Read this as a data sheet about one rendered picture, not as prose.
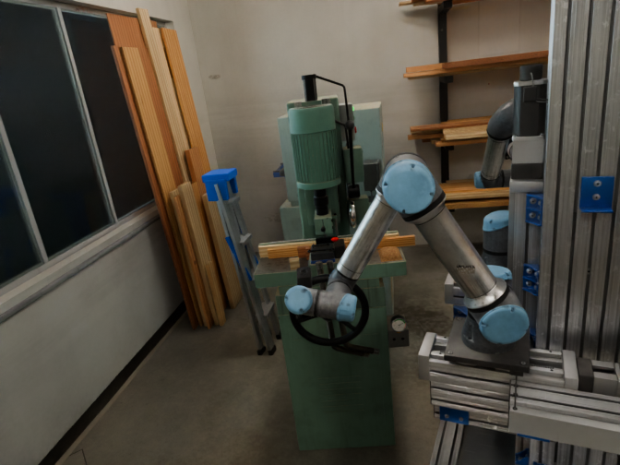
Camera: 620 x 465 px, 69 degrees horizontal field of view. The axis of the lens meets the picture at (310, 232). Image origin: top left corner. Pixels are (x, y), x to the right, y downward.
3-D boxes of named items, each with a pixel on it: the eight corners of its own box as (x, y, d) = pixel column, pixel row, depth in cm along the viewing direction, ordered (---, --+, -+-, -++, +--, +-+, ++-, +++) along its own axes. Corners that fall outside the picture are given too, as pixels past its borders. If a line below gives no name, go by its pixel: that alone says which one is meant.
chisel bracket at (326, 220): (315, 239, 184) (314, 219, 182) (316, 228, 198) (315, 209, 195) (334, 237, 184) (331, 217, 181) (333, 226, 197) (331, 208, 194)
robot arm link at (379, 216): (397, 137, 123) (320, 278, 142) (397, 144, 113) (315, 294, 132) (435, 157, 123) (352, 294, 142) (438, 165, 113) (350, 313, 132)
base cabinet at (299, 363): (297, 451, 207) (276, 315, 184) (304, 373, 261) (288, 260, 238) (396, 446, 203) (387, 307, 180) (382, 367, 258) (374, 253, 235)
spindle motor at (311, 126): (296, 193, 174) (285, 111, 164) (299, 183, 191) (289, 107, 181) (341, 188, 173) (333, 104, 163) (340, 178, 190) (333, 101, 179)
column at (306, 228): (304, 260, 213) (284, 102, 189) (307, 243, 234) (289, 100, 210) (352, 256, 211) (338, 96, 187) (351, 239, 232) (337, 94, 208)
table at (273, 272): (251, 300, 171) (248, 285, 169) (262, 267, 200) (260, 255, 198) (411, 286, 167) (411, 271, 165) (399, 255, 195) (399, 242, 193)
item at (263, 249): (259, 257, 195) (257, 247, 193) (260, 256, 197) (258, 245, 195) (399, 244, 190) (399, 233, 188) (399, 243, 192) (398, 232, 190)
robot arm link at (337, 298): (359, 284, 128) (321, 278, 129) (356, 304, 118) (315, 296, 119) (355, 308, 131) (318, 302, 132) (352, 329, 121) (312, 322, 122)
